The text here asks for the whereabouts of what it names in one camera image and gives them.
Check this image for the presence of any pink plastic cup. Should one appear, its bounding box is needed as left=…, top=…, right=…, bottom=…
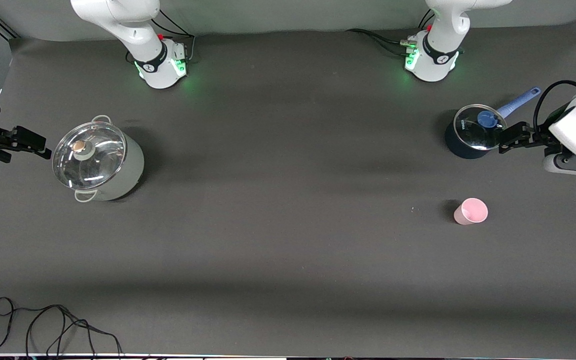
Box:
left=454, top=198, right=489, bottom=226

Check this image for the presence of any glass lid with blue knob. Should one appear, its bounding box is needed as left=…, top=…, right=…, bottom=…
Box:
left=453, top=104, right=508, bottom=151

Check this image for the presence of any large glass pot lid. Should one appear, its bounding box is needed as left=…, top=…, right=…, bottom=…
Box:
left=52, top=121, right=127, bottom=191

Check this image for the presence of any dark blue saucepan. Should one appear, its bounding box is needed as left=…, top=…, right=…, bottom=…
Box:
left=444, top=87, right=542, bottom=160

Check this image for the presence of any grey two-handled cooking pot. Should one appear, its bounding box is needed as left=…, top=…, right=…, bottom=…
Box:
left=53, top=115, right=145, bottom=203

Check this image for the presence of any loose thin black cable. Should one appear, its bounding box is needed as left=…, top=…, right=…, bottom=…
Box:
left=0, top=297, right=124, bottom=358

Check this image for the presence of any black left arm base cable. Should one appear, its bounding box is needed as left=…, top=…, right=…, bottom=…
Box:
left=345, top=10, right=436, bottom=57

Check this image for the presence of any black arm base cable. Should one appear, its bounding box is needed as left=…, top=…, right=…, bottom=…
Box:
left=345, top=10, right=436, bottom=57
left=125, top=10, right=196, bottom=65

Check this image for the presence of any black right arm base cable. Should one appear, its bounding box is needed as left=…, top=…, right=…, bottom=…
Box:
left=125, top=10, right=196, bottom=65

